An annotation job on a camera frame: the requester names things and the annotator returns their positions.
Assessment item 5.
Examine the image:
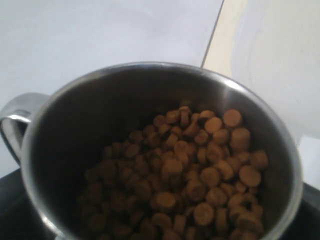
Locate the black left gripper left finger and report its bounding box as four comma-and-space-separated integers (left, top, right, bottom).
0, 169, 54, 240

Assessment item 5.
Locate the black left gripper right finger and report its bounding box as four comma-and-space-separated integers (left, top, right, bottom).
290, 183, 320, 240

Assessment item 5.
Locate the steel mug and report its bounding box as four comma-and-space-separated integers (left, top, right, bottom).
0, 62, 303, 240

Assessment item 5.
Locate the clear plastic container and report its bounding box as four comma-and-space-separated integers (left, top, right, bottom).
230, 0, 320, 141

